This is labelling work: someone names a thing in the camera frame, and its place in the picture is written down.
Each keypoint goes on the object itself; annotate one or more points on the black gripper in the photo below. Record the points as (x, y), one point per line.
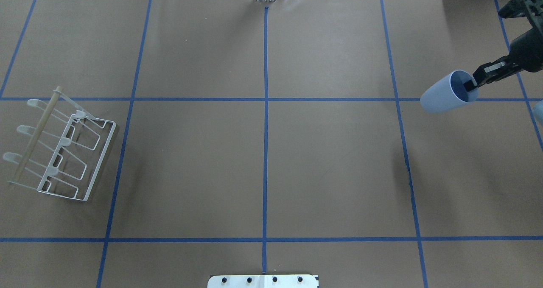
(527, 50)

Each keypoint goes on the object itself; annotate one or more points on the light blue plastic cup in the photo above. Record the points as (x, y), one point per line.
(448, 93)

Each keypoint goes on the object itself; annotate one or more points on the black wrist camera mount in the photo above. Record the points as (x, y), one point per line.
(531, 9)

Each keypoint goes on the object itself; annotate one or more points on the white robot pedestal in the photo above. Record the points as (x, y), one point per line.
(264, 281)

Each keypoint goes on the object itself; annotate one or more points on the white wire cup holder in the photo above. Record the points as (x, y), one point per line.
(67, 149)

